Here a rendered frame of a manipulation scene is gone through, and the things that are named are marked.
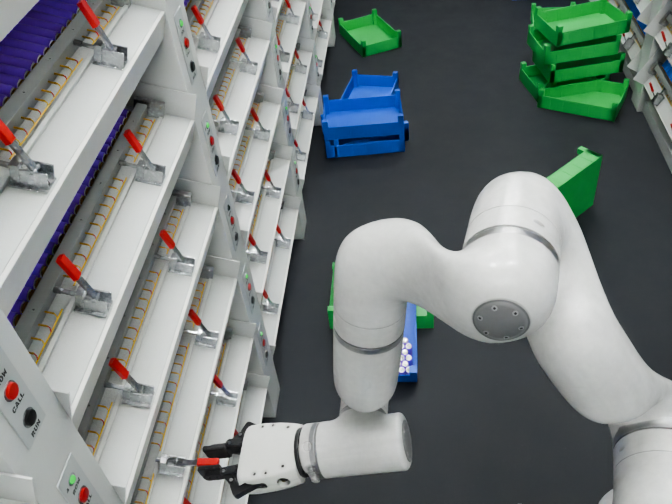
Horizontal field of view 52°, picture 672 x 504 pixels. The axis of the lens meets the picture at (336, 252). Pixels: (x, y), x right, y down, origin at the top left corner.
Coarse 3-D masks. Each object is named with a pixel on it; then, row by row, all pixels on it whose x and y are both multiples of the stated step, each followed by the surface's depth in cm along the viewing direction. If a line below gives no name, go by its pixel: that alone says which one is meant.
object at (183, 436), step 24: (216, 264) 142; (216, 288) 142; (216, 312) 137; (192, 360) 128; (216, 360) 129; (168, 384) 123; (192, 384) 124; (168, 408) 120; (192, 408) 121; (168, 432) 117; (192, 432) 118; (168, 456) 114; (192, 456) 114; (144, 480) 110; (168, 480) 111
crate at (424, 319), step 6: (330, 300) 202; (330, 306) 196; (330, 312) 196; (420, 312) 202; (426, 312) 201; (330, 318) 197; (420, 318) 195; (426, 318) 194; (432, 318) 194; (330, 324) 199; (420, 324) 196; (426, 324) 196; (432, 324) 196
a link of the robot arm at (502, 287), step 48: (384, 240) 74; (432, 240) 71; (480, 240) 68; (528, 240) 66; (336, 288) 81; (384, 288) 76; (432, 288) 69; (480, 288) 64; (528, 288) 63; (384, 336) 82; (480, 336) 67
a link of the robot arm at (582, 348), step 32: (512, 192) 72; (544, 192) 73; (480, 224) 71; (512, 224) 68; (544, 224) 69; (576, 224) 77; (576, 256) 76; (576, 288) 75; (576, 320) 75; (608, 320) 75; (544, 352) 77; (576, 352) 74; (608, 352) 74; (576, 384) 76; (608, 384) 75; (640, 384) 77; (608, 416) 78; (640, 416) 86
